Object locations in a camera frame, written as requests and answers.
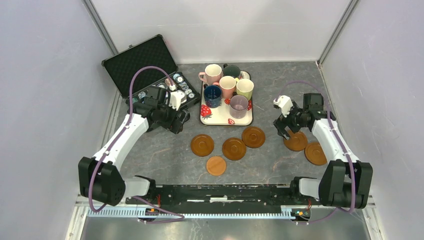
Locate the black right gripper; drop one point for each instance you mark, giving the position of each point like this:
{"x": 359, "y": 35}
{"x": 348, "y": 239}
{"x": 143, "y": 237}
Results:
{"x": 282, "y": 122}

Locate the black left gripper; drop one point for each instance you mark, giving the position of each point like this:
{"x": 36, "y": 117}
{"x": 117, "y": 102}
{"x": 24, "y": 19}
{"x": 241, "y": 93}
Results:
{"x": 175, "y": 126}

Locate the dark brown wooden coaster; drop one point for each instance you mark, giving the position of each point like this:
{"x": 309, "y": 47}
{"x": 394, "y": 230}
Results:
{"x": 315, "y": 154}
{"x": 234, "y": 149}
{"x": 202, "y": 145}
{"x": 253, "y": 137}
{"x": 297, "y": 141}

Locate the strawberry pattern white tray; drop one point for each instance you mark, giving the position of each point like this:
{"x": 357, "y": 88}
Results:
{"x": 220, "y": 116}

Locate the black poker chip case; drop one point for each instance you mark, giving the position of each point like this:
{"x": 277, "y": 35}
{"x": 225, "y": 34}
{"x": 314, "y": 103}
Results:
{"x": 152, "y": 52}

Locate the purple glass mug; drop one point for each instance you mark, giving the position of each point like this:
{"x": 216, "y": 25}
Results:
{"x": 238, "y": 106}

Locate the light brown wooden coaster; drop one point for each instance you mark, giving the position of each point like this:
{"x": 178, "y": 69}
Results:
{"x": 216, "y": 166}

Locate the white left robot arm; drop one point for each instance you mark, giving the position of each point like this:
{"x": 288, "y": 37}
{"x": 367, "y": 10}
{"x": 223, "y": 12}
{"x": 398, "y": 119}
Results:
{"x": 99, "y": 176}

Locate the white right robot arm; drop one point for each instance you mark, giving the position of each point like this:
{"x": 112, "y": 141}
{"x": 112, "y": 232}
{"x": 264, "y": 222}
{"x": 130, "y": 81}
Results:
{"x": 346, "y": 181}

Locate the light green cup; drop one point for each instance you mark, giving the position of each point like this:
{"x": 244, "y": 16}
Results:
{"x": 245, "y": 87}

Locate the pink cup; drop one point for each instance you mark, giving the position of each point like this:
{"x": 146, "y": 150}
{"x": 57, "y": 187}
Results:
{"x": 227, "y": 85}

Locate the dark blue mug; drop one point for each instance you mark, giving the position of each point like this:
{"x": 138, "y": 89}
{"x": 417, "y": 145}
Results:
{"x": 212, "y": 95}

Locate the dark green mug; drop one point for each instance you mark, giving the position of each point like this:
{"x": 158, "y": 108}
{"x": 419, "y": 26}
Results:
{"x": 231, "y": 70}

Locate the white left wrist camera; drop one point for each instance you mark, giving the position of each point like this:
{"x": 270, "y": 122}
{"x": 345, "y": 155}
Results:
{"x": 177, "y": 99}

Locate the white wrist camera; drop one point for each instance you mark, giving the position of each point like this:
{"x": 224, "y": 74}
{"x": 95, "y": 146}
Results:
{"x": 284, "y": 103}
{"x": 177, "y": 99}

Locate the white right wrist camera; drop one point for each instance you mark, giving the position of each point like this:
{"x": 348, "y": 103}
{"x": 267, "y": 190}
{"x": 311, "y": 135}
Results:
{"x": 284, "y": 103}

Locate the pink mug with handle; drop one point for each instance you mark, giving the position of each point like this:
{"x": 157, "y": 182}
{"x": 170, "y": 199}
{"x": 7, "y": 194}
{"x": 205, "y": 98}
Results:
{"x": 211, "y": 74}

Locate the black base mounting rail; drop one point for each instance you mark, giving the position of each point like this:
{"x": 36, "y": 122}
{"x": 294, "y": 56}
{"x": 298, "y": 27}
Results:
{"x": 227, "y": 198}

